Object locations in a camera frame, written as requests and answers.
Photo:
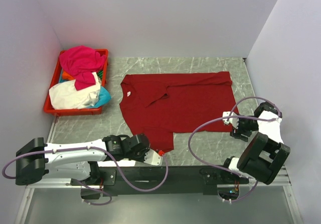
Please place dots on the pink t shirt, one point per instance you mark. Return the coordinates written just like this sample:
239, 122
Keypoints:
81, 62

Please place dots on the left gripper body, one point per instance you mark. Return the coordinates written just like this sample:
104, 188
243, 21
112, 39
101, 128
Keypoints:
139, 156

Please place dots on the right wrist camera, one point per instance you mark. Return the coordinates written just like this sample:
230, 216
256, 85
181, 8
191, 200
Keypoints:
229, 117

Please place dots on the green t shirt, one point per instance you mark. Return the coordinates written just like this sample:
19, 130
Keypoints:
100, 74

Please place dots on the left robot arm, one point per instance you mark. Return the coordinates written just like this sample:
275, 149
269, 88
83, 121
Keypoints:
79, 161

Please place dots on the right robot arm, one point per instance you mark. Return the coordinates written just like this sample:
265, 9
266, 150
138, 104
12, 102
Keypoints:
265, 155

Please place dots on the orange t shirt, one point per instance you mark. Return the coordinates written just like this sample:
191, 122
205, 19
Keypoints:
66, 76

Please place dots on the white t shirt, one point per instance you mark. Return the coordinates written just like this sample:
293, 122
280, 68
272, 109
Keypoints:
65, 96

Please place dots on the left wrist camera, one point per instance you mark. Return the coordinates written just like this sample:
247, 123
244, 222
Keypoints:
153, 158

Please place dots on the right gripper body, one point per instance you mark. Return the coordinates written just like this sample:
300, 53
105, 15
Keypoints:
246, 126

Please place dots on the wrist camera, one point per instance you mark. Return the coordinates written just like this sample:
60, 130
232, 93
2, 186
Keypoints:
229, 117
153, 158

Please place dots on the turquoise t shirt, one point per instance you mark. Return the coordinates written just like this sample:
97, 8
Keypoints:
103, 98

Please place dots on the dark red t shirt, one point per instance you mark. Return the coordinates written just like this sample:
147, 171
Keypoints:
160, 105

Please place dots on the black base beam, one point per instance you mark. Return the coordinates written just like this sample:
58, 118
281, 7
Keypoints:
180, 180

